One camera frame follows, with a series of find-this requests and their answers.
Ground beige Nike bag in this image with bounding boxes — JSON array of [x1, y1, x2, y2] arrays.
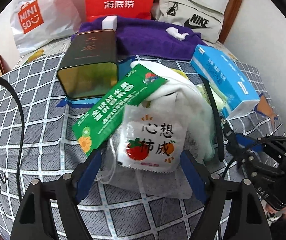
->
[[151, 0, 224, 43]]

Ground green snack packet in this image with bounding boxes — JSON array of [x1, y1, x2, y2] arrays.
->
[[72, 64, 168, 155]]

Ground white persimmon print pouch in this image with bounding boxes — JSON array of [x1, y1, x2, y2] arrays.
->
[[117, 106, 188, 173]]

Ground white sponge block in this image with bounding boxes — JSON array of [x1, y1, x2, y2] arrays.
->
[[101, 15, 118, 31]]

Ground brown wooden door frame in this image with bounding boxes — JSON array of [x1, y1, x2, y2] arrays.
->
[[219, 0, 243, 43]]

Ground light green tissue pack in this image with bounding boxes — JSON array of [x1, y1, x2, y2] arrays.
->
[[195, 82, 230, 113]]

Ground blue tissue box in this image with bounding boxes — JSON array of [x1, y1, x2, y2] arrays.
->
[[191, 45, 260, 119]]

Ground white Miniso plastic bag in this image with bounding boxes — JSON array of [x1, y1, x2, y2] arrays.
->
[[10, 0, 81, 55]]

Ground dark green tea tin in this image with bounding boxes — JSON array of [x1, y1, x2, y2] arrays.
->
[[57, 29, 119, 100]]

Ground white cloth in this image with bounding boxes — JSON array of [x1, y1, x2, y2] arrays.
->
[[166, 27, 189, 41]]

